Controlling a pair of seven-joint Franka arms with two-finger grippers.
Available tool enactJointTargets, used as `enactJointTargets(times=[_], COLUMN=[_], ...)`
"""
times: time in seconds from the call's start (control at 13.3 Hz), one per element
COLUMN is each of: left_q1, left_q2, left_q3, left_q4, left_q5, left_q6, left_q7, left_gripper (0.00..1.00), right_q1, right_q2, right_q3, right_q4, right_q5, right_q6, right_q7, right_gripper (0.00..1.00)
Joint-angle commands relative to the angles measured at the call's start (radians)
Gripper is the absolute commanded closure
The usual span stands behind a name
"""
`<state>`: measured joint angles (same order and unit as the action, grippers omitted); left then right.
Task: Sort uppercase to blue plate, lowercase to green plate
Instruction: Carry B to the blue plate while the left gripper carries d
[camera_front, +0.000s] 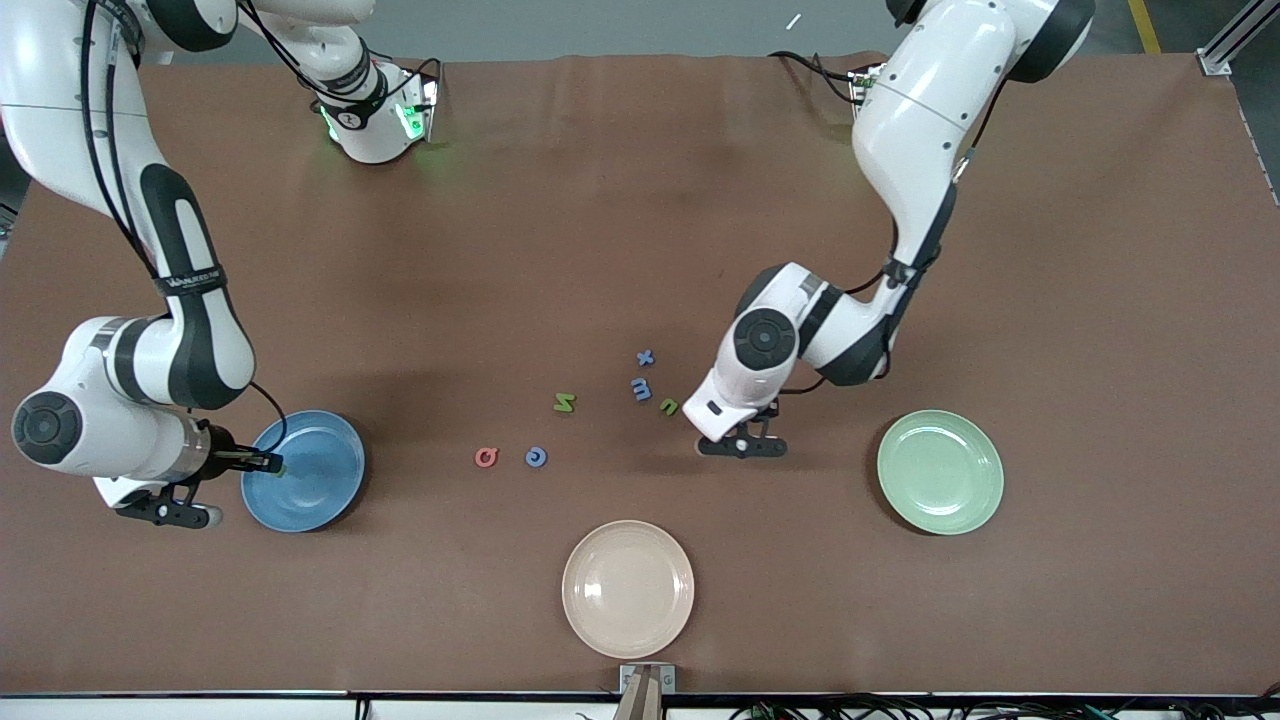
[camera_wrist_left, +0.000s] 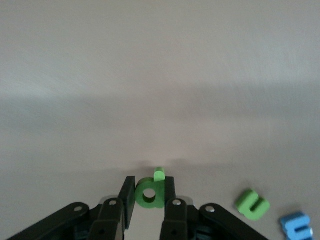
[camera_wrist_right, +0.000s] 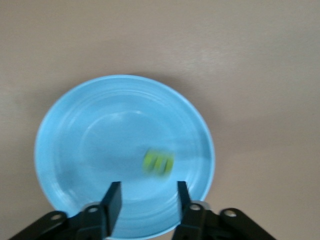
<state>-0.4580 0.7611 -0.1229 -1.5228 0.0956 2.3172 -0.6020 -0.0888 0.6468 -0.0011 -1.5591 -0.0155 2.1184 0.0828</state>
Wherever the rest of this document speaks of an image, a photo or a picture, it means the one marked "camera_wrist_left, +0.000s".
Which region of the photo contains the blue letter m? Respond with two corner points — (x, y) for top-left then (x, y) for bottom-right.
(279, 211), (315, 240)

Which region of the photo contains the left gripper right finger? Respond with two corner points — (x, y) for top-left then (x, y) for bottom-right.
(159, 176), (270, 240)

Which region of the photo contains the green letter p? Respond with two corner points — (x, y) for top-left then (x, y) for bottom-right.
(134, 166), (166, 210)

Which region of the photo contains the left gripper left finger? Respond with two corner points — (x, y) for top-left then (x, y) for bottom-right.
(7, 176), (137, 240)

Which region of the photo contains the green letter u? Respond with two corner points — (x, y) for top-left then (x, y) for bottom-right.
(234, 189), (271, 222)

